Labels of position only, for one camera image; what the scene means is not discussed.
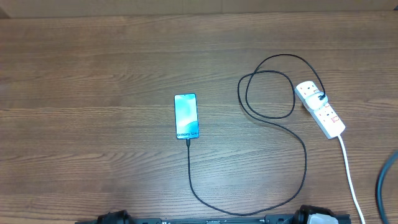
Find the blue Galaxy smartphone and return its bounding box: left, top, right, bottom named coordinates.
left=174, top=93, right=200, bottom=139

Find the black USB charging cable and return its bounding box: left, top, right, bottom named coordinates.
left=185, top=53, right=327, bottom=217

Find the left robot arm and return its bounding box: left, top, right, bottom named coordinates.
left=96, top=210, right=135, bottom=224

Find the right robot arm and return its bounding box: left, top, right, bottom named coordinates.
left=292, top=205, right=338, bottom=224

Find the white charger plug adapter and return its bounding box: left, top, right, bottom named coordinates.
left=303, top=92, right=328, bottom=113

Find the white power strip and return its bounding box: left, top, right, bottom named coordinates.
left=295, top=81, right=346, bottom=139

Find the cardboard backdrop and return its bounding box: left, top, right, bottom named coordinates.
left=1, top=0, right=397, bottom=19

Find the white power strip cord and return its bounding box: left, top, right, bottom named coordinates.
left=336, top=134, right=366, bottom=224

